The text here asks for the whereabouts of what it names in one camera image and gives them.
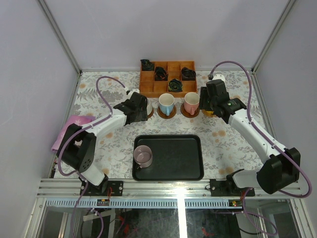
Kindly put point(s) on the aluminium front rail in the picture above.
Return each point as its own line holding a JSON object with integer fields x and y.
{"x": 65, "y": 192}

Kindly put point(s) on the orange wooden compartment box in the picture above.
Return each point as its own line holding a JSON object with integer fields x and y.
{"x": 175, "y": 77}

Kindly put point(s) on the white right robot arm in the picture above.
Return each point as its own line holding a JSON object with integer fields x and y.
{"x": 280, "y": 164}

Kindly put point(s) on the cream speckled mug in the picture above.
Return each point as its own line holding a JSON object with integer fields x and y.
{"x": 149, "y": 107}

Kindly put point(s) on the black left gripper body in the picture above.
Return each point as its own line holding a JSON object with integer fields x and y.
{"x": 142, "y": 109}

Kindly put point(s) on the purple glass mug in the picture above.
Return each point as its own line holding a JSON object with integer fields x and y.
{"x": 143, "y": 156}

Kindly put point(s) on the woven rattan coaster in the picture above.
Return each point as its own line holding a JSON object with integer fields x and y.
{"x": 214, "y": 115}

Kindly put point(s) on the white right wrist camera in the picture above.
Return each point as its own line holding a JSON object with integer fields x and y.
{"x": 217, "y": 76}

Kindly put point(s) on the dark rolled cloth with orange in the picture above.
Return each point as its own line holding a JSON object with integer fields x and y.
{"x": 160, "y": 74}

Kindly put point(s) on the pink ceramic mug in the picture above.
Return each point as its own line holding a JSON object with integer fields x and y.
{"x": 191, "y": 103}

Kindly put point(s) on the black plastic tray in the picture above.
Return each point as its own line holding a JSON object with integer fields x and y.
{"x": 176, "y": 158}

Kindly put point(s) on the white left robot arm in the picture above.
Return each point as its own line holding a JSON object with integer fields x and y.
{"x": 78, "y": 145}

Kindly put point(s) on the dark rolled cloth right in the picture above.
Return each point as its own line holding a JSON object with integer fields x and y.
{"x": 188, "y": 74}

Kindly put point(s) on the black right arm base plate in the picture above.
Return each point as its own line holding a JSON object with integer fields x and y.
{"x": 225, "y": 188}

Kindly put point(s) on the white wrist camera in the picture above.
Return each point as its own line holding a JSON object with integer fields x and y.
{"x": 217, "y": 76}
{"x": 132, "y": 91}

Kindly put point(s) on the brown wooden coaster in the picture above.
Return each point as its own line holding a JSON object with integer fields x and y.
{"x": 151, "y": 114}
{"x": 162, "y": 115}
{"x": 188, "y": 115}

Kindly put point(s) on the dark rolled cloth green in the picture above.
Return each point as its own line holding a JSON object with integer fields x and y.
{"x": 175, "y": 85}

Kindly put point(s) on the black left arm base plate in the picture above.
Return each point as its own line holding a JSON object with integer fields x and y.
{"x": 110, "y": 188}

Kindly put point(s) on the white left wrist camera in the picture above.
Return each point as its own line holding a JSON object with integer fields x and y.
{"x": 132, "y": 91}

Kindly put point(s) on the dark rolled cloth top-left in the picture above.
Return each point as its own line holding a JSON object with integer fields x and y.
{"x": 147, "y": 65}

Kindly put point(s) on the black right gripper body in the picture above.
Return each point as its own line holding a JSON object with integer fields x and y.
{"x": 211, "y": 103}

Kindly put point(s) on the light blue mug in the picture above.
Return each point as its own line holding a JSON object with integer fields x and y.
{"x": 166, "y": 103}

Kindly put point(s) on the purple snowflake cloth bag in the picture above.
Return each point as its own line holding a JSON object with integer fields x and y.
{"x": 78, "y": 120}

